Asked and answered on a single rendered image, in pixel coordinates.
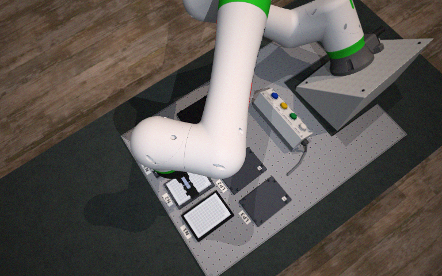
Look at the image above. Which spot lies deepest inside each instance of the white button panel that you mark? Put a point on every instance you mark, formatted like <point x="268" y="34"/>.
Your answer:
<point x="283" y="121"/>

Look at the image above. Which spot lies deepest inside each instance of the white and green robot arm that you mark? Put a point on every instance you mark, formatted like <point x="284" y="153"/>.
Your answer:
<point x="216" y="146"/>

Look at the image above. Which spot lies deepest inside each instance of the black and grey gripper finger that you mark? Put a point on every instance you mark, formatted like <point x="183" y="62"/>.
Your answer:
<point x="188" y="187"/>

